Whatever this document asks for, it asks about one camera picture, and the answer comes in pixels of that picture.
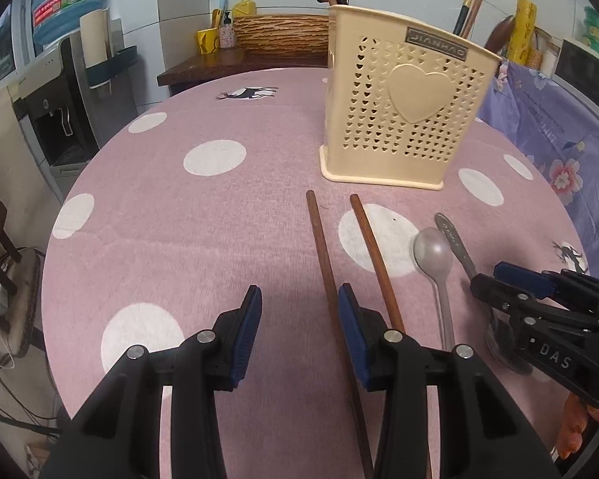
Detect blue water jug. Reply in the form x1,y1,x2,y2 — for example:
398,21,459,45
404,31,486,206
30,0,103,46

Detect metal spoon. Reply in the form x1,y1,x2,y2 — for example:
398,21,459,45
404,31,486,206
413,227,456,351
434,212,532,375

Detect pink polka-dot tablecloth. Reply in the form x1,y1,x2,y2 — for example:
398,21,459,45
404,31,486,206
41,66,593,479

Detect dark wooden counter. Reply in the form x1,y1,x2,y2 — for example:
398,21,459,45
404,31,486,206
156,47,331,89

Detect brown wooden spoon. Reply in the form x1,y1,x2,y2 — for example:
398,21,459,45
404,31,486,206
486,15,516,55

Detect yellow cup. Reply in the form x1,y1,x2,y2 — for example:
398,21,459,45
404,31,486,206
196,27,220,55

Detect grey water dispenser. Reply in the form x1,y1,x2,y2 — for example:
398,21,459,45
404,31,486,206
12,35,141,176

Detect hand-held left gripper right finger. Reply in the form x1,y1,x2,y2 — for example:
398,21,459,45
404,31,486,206
337,283,562,479

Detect floral pump bottle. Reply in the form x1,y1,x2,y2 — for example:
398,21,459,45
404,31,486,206
218,11,238,50

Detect dark green wall tray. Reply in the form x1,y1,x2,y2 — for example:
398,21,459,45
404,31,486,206
82,45,140,89

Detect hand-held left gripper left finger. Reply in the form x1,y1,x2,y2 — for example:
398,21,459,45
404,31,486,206
40,284,263,479

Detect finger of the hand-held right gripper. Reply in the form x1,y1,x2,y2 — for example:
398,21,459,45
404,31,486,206
493,261,599,311
470,274,599,329

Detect black cables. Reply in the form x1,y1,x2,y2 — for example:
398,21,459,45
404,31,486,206
0,349,67,437

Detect cream plastic utensil holder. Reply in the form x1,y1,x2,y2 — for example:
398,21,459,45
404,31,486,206
319,4,503,192

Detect purple floral cloth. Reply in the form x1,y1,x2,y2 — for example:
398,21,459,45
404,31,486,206
478,59,599,281

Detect glass jar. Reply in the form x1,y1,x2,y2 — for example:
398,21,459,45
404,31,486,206
526,27,561,79

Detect beige cloth cover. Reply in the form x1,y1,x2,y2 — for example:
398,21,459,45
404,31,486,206
0,95,64,263

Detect yellow film roll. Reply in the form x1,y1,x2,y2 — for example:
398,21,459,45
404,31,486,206
508,0,538,66

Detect sliding window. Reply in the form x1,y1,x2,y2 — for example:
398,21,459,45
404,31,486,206
0,4,37,101

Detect person's right hand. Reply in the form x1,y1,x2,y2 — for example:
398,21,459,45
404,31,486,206
554,392,599,462

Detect wooden chair with cushion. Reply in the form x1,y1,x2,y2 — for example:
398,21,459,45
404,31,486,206
0,247,44,368

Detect white microwave oven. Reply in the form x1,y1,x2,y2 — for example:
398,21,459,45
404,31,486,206
551,36,599,127

